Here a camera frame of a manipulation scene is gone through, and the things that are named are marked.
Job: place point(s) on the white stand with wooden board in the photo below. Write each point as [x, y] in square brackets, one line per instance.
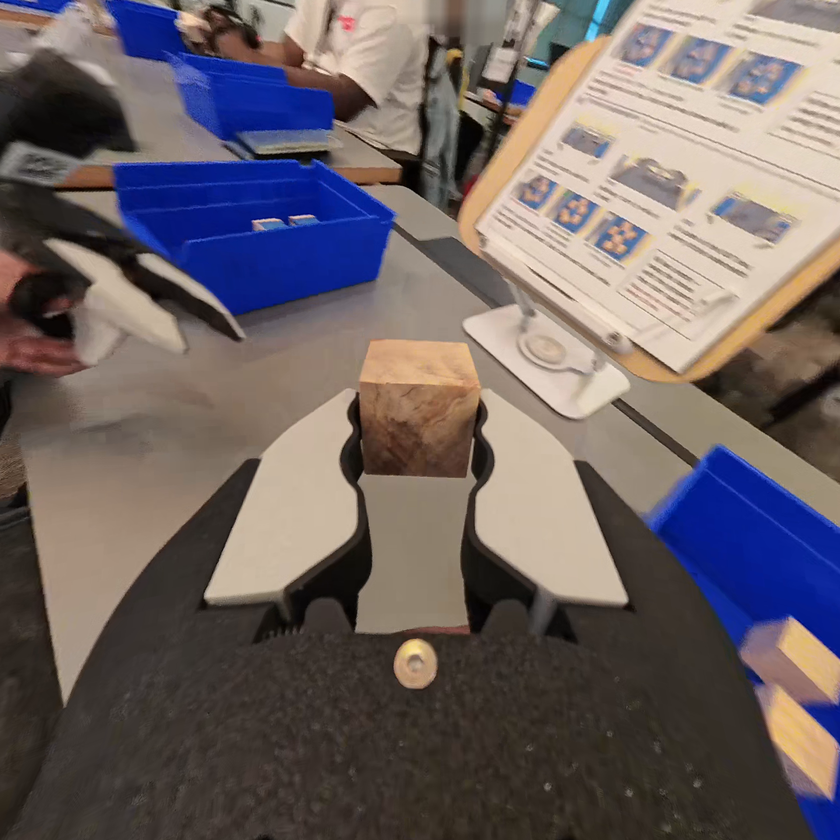
[499, 334]

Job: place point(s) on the wooden cube with blue top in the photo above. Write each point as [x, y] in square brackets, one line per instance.
[268, 224]

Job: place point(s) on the grey table with wooden edge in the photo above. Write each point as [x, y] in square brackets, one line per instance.
[367, 164]

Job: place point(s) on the blue plastic bin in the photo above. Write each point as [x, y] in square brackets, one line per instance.
[148, 29]
[275, 269]
[249, 98]
[33, 4]
[741, 525]

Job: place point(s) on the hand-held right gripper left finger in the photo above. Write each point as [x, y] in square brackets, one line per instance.
[295, 512]

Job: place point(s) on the grey jacket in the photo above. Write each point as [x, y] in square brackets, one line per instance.
[443, 131]

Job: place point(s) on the printed instruction sheet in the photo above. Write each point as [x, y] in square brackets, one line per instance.
[689, 164]

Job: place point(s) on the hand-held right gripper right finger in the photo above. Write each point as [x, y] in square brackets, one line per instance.
[544, 512]

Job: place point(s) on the dark grained wooden cube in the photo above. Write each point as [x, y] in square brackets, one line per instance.
[420, 413]

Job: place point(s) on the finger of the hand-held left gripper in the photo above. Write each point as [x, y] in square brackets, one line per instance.
[124, 302]
[190, 289]

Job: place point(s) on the person's left hand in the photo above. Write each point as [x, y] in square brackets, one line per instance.
[39, 348]

